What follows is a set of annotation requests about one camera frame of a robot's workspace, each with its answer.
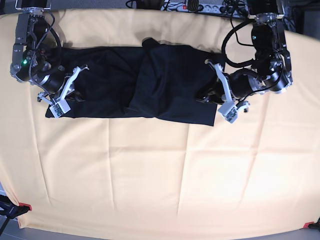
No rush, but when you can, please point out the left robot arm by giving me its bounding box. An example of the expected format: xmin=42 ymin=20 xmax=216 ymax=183
xmin=195 ymin=0 xmax=293 ymax=107

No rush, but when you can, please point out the red black clamp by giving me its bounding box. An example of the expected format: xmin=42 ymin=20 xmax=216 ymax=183
xmin=0 ymin=195 xmax=32 ymax=220
xmin=303 ymin=218 xmax=320 ymax=231

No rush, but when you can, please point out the red black clamp right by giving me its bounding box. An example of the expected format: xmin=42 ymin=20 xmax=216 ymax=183
xmin=303 ymin=218 xmax=320 ymax=231

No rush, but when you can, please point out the white power strip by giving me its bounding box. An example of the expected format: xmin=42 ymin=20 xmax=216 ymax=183
xmin=160 ymin=0 xmax=249 ymax=19

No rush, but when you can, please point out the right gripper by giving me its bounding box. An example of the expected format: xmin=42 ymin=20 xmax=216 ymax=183
xmin=39 ymin=69 xmax=86 ymax=102

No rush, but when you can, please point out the black T-shirt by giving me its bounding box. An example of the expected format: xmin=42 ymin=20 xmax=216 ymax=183
xmin=61 ymin=38 xmax=224 ymax=126

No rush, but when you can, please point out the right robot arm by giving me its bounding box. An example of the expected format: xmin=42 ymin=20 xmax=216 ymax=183
xmin=10 ymin=0 xmax=85 ymax=104

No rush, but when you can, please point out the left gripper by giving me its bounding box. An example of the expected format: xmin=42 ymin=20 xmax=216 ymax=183
xmin=195 ymin=72 xmax=263 ymax=104

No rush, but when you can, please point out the red black clamp left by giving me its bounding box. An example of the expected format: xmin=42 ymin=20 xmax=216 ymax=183
xmin=0 ymin=195 xmax=32 ymax=220

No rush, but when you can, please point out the yellow table cloth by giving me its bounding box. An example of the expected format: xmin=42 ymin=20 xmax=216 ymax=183
xmin=0 ymin=14 xmax=320 ymax=240

